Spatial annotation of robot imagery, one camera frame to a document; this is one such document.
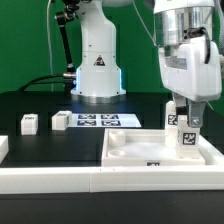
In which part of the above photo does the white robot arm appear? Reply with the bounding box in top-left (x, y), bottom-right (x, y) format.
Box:
top-left (72, 0), bottom-right (222, 128)

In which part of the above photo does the white square table top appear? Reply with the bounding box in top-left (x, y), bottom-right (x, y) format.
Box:
top-left (101, 129), bottom-right (205, 167)

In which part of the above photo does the white front fence bar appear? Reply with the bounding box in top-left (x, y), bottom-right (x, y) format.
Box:
top-left (0, 166), bottom-right (224, 194)

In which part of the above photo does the black cable bundle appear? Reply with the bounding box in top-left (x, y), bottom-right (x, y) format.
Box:
top-left (18, 73), bottom-right (73, 93)

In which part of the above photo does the white fence piece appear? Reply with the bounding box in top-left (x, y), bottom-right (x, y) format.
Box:
top-left (0, 136), bottom-right (9, 163)
top-left (199, 136), bottom-right (224, 166)

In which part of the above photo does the apriltag base marker sheet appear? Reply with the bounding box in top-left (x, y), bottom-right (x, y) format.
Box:
top-left (69, 113), bottom-right (141, 128)

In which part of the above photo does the white left fence piece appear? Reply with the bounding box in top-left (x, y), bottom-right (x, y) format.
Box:
top-left (0, 136), bottom-right (9, 163)

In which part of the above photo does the white right fence piece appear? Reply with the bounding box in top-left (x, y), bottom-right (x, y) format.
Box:
top-left (199, 136), bottom-right (224, 166)

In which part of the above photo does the white thin cable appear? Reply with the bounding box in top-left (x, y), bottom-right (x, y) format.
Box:
top-left (46, 0), bottom-right (55, 92)

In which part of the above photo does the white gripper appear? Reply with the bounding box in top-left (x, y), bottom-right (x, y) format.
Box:
top-left (158, 37), bottom-right (222, 128)

